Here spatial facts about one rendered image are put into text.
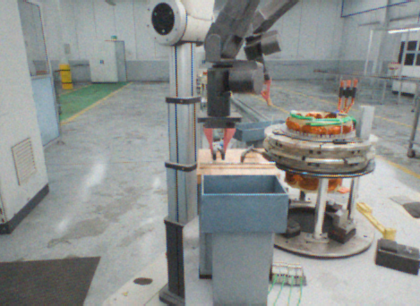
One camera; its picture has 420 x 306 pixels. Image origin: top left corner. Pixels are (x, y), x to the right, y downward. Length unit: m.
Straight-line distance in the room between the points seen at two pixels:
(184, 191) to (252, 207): 0.64
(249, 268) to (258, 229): 0.11
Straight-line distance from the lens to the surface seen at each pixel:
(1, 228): 2.91
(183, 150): 1.17
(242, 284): 0.73
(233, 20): 0.70
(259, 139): 1.16
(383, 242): 0.99
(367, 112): 0.95
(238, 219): 0.62
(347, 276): 0.92
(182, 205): 1.25
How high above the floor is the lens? 1.32
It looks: 18 degrees down
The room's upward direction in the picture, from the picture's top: straight up
